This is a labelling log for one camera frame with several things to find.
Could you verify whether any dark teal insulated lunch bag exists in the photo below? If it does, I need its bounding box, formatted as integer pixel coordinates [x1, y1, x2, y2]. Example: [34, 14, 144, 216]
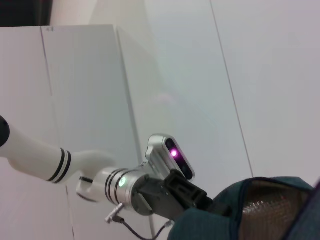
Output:
[168, 176, 320, 240]

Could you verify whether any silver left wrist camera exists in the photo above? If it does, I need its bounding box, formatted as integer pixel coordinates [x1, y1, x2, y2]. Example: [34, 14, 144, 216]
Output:
[144, 134, 196, 181]

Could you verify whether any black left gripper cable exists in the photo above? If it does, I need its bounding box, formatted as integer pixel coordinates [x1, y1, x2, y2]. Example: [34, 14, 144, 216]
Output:
[104, 203, 176, 240]

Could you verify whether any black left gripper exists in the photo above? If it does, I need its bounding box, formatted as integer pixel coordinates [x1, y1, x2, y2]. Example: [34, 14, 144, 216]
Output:
[134, 169, 232, 222]

